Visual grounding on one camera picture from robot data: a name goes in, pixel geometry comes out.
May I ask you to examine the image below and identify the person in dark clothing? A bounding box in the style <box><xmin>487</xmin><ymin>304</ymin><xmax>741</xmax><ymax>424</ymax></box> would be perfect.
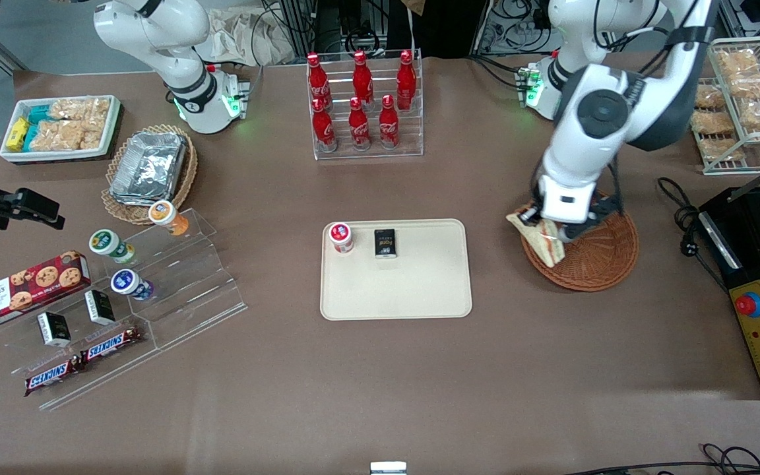
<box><xmin>401</xmin><ymin>0</ymin><xmax>483</xmax><ymax>57</ymax></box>

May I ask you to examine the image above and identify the Snickers chocolate bar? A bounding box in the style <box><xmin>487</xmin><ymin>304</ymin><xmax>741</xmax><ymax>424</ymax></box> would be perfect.
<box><xmin>23</xmin><ymin>356</ymin><xmax>84</xmax><ymax>397</ymax></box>
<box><xmin>79</xmin><ymin>326</ymin><xmax>144</xmax><ymax>365</ymax></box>

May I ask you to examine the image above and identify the red lid yogurt cup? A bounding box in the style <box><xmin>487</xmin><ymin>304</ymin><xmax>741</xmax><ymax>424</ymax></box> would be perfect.
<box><xmin>328</xmin><ymin>222</ymin><xmax>355</xmax><ymax>255</ymax></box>

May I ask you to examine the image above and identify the green yogurt cup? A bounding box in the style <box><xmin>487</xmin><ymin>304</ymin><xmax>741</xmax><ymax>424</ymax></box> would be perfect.
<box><xmin>88</xmin><ymin>228</ymin><xmax>136</xmax><ymax>265</ymax></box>

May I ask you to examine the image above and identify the small black snack box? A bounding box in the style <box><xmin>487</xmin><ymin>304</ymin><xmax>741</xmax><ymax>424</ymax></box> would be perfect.
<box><xmin>373</xmin><ymin>228</ymin><xmax>398</xmax><ymax>260</ymax></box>
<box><xmin>36</xmin><ymin>311</ymin><xmax>73</xmax><ymax>348</ymax></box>
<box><xmin>84</xmin><ymin>288</ymin><xmax>117</xmax><ymax>326</ymax></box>

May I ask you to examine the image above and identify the yellow snack packet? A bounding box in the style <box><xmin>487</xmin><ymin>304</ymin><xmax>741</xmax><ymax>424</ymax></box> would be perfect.
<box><xmin>5</xmin><ymin>117</ymin><xmax>30</xmax><ymax>152</ymax></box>

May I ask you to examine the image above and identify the black power cable with plug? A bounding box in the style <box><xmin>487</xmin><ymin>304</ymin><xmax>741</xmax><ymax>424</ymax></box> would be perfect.
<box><xmin>657</xmin><ymin>177</ymin><xmax>730</xmax><ymax>292</ymax></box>

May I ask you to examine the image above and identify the black floor cable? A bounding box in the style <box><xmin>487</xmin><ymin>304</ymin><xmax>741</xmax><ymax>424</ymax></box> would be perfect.
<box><xmin>563</xmin><ymin>443</ymin><xmax>760</xmax><ymax>475</ymax></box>

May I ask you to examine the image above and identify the clear rice cracker pack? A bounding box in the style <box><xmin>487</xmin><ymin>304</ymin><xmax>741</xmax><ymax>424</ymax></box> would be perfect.
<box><xmin>49</xmin><ymin>97</ymin><xmax>111</xmax><ymax>122</ymax></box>
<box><xmin>30</xmin><ymin>119</ymin><xmax>105</xmax><ymax>152</ymax></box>

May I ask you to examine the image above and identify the blue yogurt cup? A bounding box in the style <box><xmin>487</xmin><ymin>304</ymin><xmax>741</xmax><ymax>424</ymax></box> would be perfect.
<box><xmin>110</xmin><ymin>269</ymin><xmax>155</xmax><ymax>301</ymax></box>

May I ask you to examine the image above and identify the red cola bottle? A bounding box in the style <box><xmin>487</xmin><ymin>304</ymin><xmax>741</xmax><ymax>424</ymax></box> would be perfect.
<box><xmin>396</xmin><ymin>49</ymin><xmax>418</xmax><ymax>111</ymax></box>
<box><xmin>311</xmin><ymin>97</ymin><xmax>338</xmax><ymax>154</ymax></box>
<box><xmin>378</xmin><ymin>94</ymin><xmax>400</xmax><ymax>150</ymax></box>
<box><xmin>306</xmin><ymin>52</ymin><xmax>333</xmax><ymax>111</ymax></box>
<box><xmin>348</xmin><ymin>96</ymin><xmax>371</xmax><ymax>152</ymax></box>
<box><xmin>352</xmin><ymin>50</ymin><xmax>375</xmax><ymax>111</ymax></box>

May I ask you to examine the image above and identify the clear acrylic stepped stand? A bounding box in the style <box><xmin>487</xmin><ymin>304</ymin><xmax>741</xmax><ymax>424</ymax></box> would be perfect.
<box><xmin>0</xmin><ymin>207</ymin><xmax>249</xmax><ymax>412</ymax></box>

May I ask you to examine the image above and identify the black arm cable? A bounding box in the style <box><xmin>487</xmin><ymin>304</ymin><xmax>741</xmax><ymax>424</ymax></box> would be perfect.
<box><xmin>590</xmin><ymin>0</ymin><xmax>714</xmax><ymax>216</ymax></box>

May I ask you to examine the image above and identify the tan oval wicker basket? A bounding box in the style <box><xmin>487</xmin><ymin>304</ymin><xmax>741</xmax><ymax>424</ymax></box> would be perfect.
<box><xmin>101</xmin><ymin>123</ymin><xmax>199</xmax><ymax>226</ymax></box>

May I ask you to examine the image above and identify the brown round wicker basket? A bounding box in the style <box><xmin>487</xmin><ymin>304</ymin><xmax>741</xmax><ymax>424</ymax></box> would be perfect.
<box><xmin>519</xmin><ymin>190</ymin><xmax>641</xmax><ymax>293</ymax></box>

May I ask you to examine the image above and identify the beige plastic tray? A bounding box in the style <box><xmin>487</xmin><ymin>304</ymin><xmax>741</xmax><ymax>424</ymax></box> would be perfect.
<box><xmin>319</xmin><ymin>218</ymin><xmax>474</xmax><ymax>322</ymax></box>

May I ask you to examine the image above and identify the triangular sandwich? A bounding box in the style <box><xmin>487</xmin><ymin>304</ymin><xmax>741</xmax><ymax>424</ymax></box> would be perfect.
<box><xmin>505</xmin><ymin>209</ymin><xmax>567</xmax><ymax>269</ymax></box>

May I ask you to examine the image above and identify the orange yogurt cup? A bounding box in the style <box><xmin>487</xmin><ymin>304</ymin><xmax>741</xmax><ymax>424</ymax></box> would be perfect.
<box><xmin>148</xmin><ymin>199</ymin><xmax>190</xmax><ymax>237</ymax></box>

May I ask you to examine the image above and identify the white wire rack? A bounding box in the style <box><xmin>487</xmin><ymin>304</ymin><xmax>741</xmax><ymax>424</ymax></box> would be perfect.
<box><xmin>689</xmin><ymin>36</ymin><xmax>760</xmax><ymax>176</ymax></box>

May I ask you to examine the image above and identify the red emergency stop button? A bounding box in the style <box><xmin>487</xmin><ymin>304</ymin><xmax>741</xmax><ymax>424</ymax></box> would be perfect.
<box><xmin>734</xmin><ymin>291</ymin><xmax>760</xmax><ymax>319</ymax></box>

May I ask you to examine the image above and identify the white rectangular snack bin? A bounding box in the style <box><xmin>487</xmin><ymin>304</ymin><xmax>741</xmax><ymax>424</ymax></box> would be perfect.
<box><xmin>0</xmin><ymin>94</ymin><xmax>122</xmax><ymax>164</ymax></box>

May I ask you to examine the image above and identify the black countertop appliance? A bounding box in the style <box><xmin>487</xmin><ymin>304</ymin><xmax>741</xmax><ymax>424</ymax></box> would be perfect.
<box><xmin>696</xmin><ymin>187</ymin><xmax>760</xmax><ymax>401</ymax></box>

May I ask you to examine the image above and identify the beige cloth bag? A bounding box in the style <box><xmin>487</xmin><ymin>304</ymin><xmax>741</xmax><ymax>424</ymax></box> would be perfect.
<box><xmin>194</xmin><ymin>6</ymin><xmax>296</xmax><ymax>66</ymax></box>

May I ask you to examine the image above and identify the clear acrylic bottle rack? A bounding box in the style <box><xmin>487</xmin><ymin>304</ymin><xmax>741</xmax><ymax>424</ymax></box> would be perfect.
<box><xmin>305</xmin><ymin>47</ymin><xmax>424</xmax><ymax>161</ymax></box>

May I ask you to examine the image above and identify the silver foil tray stack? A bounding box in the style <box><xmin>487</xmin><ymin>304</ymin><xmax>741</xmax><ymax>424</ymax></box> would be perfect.
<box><xmin>109</xmin><ymin>131</ymin><xmax>188</xmax><ymax>206</ymax></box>

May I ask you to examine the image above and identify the red Walkers cookie box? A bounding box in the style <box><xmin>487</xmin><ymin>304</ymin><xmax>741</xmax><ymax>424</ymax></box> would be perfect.
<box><xmin>0</xmin><ymin>250</ymin><xmax>91</xmax><ymax>333</ymax></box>

